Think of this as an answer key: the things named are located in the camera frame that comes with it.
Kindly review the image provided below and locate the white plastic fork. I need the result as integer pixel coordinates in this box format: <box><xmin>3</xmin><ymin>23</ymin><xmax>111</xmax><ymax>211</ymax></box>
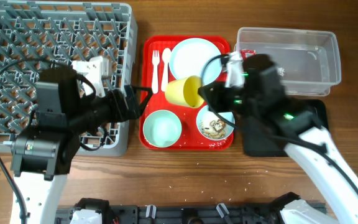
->
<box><xmin>152</xmin><ymin>50</ymin><xmax>160</xmax><ymax>94</ymax></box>

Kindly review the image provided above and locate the light blue plate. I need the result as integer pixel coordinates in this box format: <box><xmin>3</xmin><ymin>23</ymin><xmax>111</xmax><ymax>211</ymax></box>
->
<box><xmin>169</xmin><ymin>38</ymin><xmax>221</xmax><ymax>80</ymax></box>

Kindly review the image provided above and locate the white plastic spoon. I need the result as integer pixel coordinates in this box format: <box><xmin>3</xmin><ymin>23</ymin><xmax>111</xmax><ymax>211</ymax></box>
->
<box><xmin>161</xmin><ymin>48</ymin><xmax>172</xmax><ymax>92</ymax></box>

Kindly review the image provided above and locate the grey dishwasher rack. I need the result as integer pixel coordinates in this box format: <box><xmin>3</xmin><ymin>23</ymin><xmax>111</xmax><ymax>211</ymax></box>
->
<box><xmin>0</xmin><ymin>1</ymin><xmax>137</xmax><ymax>153</ymax></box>

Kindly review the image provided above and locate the clear plastic bin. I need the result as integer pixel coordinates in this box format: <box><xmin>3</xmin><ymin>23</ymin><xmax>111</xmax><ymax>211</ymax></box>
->
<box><xmin>235</xmin><ymin>27</ymin><xmax>341</xmax><ymax>96</ymax></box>

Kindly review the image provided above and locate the food scraps and rice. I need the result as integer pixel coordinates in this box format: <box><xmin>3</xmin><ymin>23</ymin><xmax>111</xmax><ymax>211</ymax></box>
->
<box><xmin>200</xmin><ymin>119</ymin><xmax>226</xmax><ymax>139</ymax></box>

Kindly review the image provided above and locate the blue bowl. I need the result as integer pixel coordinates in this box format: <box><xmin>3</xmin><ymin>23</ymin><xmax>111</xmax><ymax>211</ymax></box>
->
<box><xmin>196</xmin><ymin>105</ymin><xmax>234</xmax><ymax>141</ymax></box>

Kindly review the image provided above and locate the red ketchup sachet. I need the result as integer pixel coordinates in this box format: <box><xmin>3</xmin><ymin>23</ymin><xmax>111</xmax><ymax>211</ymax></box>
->
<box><xmin>239</xmin><ymin>49</ymin><xmax>256</xmax><ymax>60</ymax></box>

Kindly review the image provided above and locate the black waste tray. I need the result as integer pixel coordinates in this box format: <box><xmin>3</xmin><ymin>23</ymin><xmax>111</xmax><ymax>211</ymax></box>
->
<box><xmin>241</xmin><ymin>98</ymin><xmax>329</xmax><ymax>157</ymax></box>

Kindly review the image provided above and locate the yellow plastic cup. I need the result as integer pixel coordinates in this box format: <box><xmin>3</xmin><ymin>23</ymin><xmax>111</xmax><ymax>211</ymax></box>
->
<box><xmin>165</xmin><ymin>76</ymin><xmax>204</xmax><ymax>108</ymax></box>

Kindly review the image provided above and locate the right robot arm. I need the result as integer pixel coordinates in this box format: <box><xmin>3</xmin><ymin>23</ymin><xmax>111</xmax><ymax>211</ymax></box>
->
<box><xmin>198</xmin><ymin>53</ymin><xmax>358</xmax><ymax>223</ymax></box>

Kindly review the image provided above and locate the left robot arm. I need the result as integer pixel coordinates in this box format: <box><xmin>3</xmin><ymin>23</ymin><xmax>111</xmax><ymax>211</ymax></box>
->
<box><xmin>10</xmin><ymin>66</ymin><xmax>153</xmax><ymax>223</ymax></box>

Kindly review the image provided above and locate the red plastic tray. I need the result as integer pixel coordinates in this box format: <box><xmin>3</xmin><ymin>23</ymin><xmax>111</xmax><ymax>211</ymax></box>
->
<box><xmin>139</xmin><ymin>35</ymin><xmax>234</xmax><ymax>151</ymax></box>

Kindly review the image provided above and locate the green bowl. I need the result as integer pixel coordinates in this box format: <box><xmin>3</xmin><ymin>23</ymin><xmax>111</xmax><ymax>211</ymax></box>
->
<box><xmin>142</xmin><ymin>110</ymin><xmax>182</xmax><ymax>148</ymax></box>

